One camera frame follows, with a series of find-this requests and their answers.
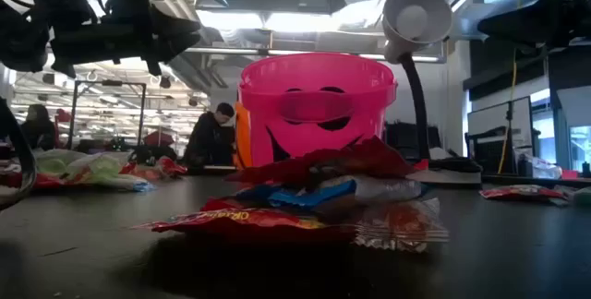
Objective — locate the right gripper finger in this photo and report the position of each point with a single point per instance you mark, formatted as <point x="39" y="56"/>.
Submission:
<point x="522" y="24"/>

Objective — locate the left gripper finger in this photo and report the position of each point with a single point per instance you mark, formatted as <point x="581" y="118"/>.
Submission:
<point x="173" y="46"/>
<point x="173" y="26"/>

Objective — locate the clear wrapper green candy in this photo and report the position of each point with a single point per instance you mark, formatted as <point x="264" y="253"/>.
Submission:
<point x="55" y="165"/>
<point x="104" y="167"/>

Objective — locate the red Skittles candy bag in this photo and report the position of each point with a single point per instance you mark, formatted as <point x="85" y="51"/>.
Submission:
<point x="258" y="227"/>

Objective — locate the dark red candy wrapper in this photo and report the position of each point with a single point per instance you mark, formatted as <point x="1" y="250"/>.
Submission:
<point x="360" y="160"/>

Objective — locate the clear wrapper orange candy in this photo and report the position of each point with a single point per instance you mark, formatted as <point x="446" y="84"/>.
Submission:
<point x="401" y="225"/>

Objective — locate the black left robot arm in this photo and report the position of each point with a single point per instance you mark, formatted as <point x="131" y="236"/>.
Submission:
<point x="23" y="36"/>

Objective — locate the person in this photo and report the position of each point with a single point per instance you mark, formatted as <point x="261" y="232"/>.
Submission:
<point x="208" y="142"/>
<point x="39" y="128"/>

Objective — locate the white desk lamp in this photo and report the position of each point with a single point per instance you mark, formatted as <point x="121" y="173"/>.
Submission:
<point x="415" y="17"/>

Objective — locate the orange pumpkin bucket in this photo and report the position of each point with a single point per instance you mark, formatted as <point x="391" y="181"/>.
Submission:
<point x="242" y="137"/>

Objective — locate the black bucket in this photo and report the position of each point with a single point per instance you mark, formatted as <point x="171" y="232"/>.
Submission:
<point x="28" y="165"/>

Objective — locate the clear plastic bag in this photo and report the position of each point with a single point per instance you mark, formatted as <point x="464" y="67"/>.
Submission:
<point x="540" y="167"/>

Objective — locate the dark bottle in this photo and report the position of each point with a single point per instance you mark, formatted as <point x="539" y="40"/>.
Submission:
<point x="586" y="170"/>

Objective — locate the small red box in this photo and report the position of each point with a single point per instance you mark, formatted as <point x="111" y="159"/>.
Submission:
<point x="570" y="174"/>

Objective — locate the black crate stack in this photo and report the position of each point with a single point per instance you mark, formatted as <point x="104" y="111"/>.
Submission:
<point x="401" y="139"/>

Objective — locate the pink pumpkin face bucket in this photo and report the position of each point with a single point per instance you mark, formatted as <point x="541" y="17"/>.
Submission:
<point x="360" y="82"/>

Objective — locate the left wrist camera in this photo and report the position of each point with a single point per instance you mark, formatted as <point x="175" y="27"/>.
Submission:
<point x="124" y="8"/>

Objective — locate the gray board black frame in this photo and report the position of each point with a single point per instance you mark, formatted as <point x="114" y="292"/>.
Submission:
<point x="489" y="119"/>

